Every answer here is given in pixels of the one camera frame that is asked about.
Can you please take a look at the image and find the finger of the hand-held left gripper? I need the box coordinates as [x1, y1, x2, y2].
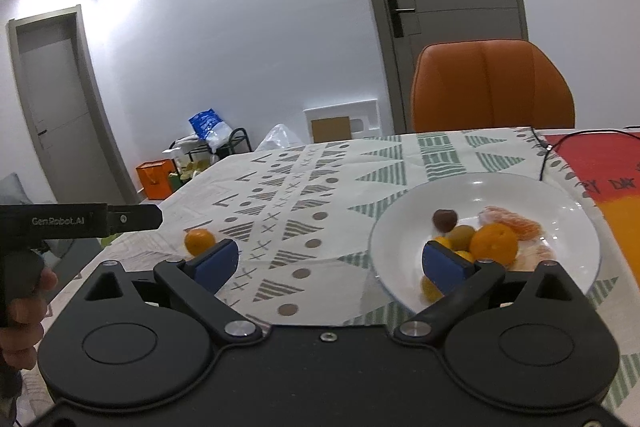
[105, 203, 164, 232]

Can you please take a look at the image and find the patterned tablecloth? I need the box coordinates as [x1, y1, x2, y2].
[20, 127, 640, 420]

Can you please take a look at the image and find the olive brown round fruit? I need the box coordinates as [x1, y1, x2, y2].
[446, 225, 477, 253]

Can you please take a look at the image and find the person's left hand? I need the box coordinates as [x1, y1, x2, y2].
[0, 266, 59, 371]

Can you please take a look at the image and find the large orange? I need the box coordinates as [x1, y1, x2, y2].
[184, 228, 217, 257]

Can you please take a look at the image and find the clear plastic bag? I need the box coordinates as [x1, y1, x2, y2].
[256, 123, 303, 152]

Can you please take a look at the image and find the orange leather chair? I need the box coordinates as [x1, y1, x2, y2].
[410, 39, 576, 134]

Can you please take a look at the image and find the small yellow-orange fruit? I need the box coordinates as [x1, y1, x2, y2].
[432, 237, 474, 264]

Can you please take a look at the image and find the black cable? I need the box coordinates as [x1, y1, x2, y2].
[525, 124, 640, 182]

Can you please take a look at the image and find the white bowl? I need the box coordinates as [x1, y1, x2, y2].
[369, 172, 601, 315]

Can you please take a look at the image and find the orange box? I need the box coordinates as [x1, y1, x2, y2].
[136, 160, 176, 201]

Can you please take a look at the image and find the grey interior door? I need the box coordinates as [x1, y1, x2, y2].
[6, 4, 128, 208]

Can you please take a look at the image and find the small orange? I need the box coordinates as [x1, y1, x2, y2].
[470, 223, 519, 267]

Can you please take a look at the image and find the peeled citrus piece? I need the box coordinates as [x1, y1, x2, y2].
[477, 206, 543, 240]
[515, 239, 556, 270]

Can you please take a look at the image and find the red table mat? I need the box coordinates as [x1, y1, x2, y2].
[542, 129, 640, 282]

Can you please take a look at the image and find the black shoe rack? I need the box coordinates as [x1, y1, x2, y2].
[167, 127, 251, 168]

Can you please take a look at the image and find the small brown fruit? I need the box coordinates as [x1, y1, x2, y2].
[432, 209, 457, 232]

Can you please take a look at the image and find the blue and white bag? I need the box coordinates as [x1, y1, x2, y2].
[188, 108, 233, 152]

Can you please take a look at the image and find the white framed board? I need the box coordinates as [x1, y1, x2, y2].
[303, 96, 382, 145]

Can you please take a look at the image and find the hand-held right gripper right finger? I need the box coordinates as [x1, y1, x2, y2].
[392, 239, 588, 344]

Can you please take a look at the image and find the black door handle lock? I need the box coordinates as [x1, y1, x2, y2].
[387, 0, 417, 38]

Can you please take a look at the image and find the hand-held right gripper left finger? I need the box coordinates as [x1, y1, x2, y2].
[80, 238, 263, 344]

